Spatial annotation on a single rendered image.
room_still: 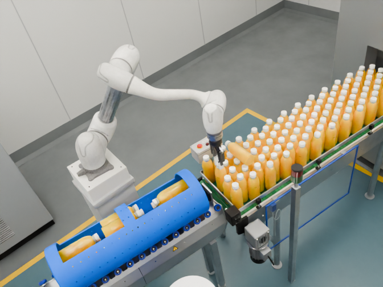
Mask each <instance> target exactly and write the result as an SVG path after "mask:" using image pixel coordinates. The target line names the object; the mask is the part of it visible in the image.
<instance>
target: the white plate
mask: <svg viewBox="0 0 383 287"><path fill-rule="evenodd" d="M170 287H215V286H214V285H213V284H212V283H211V282H210V281H209V280H207V279H205V278H203V277H200V276H186V277H183V278H181V279H179V280H177V281H176V282H174V283H173V284H172V285H171V286H170Z"/></svg>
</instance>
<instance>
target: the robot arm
mask: <svg viewBox="0 0 383 287"><path fill-rule="evenodd" d="M139 61H140V54H139V51H138V49H137V48H136V47H135V46H133V45H129V44H125V45H123V46H121V47H119V48H118V49H117V50H116V51H115V53H114V54H113V55H112V57H111V60H110V62H109V63H101V64H100V65H99V67H98V70H97V76H98V78H99V79H100V80H101V81H102V82H103V83H105V84H106V85H107V89H106V92H105V95H104V98H103V102H102V105H101V108H100V111H99V112H96V113H95V115H94V117H93V119H92V121H91V124H90V126H89V128H88V130H87V132H83V133H82V134H80V135H79V136H78V137H77V139H76V142H75V149H76V152H77V155H78V157H79V160H80V162H81V163H80V164H79V168H81V170H80V171H78V172H77V175H78V176H79V177H80V176H82V175H86V176H87V177H88V180H89V181H90V182H91V181H93V180H94V179H95V178H97V177H99V176H101V175H102V174H104V173H106V172H107V171H110V170H113V169H114V166H113V165H112V164H110V162H109V161H108V160H107V159H106V157H105V152H106V148H107V145H108V143H109V141H110V140H111V138H112V136H113V134H114V132H115V130H116V125H117V119H116V117H115V114H116V112H117V109H118V107H119V103H120V101H121V98H122V95H123V93H124V92H125V93H128V94H132V95H136V96H140V97H144V98H147V99H151V100H159V101H167V100H184V99H191V100H195V101H198V102H199V103H200V104H201V107H202V108H203V112H202V119H203V125H204V127H205V129H206V134H207V138H208V139H209V145H210V150H211V154H212V155H213V157H214V163H215V165H216V163H217V162H218V165H219V169H220V170H221V169H223V168H224V166H223V162H224V161H225V151H224V150H222V149H221V148H222V147H221V143H222V137H223V133H222V125H223V114H224V112H225V109H226V96H225V94H224V93H223V92H222V91H220V90H214V91H212V92H211V91H208V92H200V91H196V90H192V89H158V88H154V87H151V86H150V85H148V84H147V83H145V82H143V81H142V80H140V79H139V78H138V77H136V76H135V75H133V74H134V73H135V71H136V69H137V66H138V63H139Z"/></svg>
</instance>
